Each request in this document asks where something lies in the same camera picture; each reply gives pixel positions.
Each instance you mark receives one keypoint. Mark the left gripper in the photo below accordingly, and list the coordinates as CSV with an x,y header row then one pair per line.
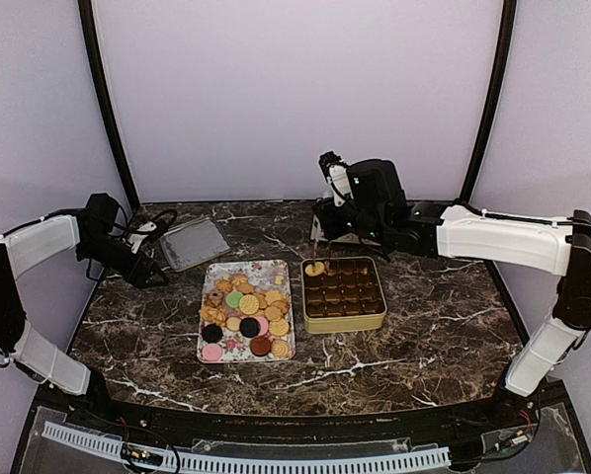
x,y
150,267

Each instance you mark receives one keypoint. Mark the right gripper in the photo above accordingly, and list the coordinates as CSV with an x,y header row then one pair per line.
x,y
331,226

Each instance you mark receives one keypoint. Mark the round yellow biscuit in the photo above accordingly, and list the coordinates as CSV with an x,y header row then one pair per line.
x,y
315,269

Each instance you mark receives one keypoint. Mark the floral cookie tray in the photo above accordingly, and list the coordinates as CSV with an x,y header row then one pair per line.
x,y
267,292

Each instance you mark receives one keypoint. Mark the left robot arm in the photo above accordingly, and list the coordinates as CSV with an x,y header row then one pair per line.
x,y
30,298

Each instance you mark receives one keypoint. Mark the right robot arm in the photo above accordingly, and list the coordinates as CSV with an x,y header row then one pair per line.
x,y
367,200

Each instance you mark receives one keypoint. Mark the square floral plate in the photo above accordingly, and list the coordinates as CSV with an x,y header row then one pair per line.
x,y
317,235

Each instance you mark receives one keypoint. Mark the silver tin lid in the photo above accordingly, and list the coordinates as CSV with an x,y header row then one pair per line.
x,y
193,243

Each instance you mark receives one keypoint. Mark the gold cookie tin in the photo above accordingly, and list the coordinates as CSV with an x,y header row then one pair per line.
x,y
348,298

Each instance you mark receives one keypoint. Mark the black sandwich cookie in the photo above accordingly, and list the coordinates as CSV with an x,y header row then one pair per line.
x,y
249,327
212,333

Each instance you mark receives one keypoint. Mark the green sandwich cookie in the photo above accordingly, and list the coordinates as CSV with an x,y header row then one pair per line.
x,y
232,299

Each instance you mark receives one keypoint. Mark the pink sandwich cookie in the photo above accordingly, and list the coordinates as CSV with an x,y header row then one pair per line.
x,y
263,325
212,352

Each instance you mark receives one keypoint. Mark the brown chocolate cookie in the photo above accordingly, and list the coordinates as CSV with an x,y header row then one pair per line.
x,y
260,346

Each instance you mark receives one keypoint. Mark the swirl butter cookie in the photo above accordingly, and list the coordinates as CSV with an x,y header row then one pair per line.
x,y
281,349

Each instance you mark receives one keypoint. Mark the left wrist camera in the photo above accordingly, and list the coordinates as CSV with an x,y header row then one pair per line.
x,y
137,237

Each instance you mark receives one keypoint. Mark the white slotted cable duct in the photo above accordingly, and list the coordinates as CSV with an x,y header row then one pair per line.
x,y
245,458

